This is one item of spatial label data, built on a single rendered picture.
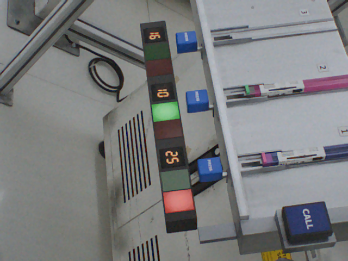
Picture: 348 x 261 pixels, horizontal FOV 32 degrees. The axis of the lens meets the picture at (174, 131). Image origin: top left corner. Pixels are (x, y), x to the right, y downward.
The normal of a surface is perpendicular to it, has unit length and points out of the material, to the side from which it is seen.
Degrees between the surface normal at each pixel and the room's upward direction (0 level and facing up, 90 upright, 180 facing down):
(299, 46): 44
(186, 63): 90
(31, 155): 0
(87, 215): 0
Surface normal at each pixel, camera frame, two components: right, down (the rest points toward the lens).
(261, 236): 0.12, 0.82
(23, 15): 0.65, -0.49
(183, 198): -0.04, -0.56
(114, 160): -0.75, -0.29
